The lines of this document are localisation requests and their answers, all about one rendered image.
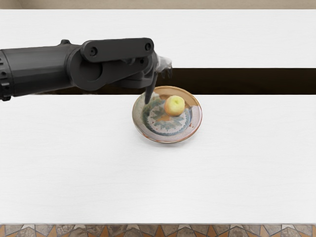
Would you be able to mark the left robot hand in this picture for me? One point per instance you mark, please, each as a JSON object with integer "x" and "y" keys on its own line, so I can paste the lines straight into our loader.
{"x": 162, "y": 63}

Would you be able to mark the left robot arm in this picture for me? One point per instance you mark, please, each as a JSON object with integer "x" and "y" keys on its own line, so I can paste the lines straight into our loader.
{"x": 44, "y": 69}

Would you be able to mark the patterned ceramic plate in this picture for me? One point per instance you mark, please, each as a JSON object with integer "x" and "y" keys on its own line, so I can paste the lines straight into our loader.
{"x": 168, "y": 128}

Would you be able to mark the yellow-red apple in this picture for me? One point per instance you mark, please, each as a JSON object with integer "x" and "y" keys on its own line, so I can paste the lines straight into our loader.
{"x": 174, "y": 105}

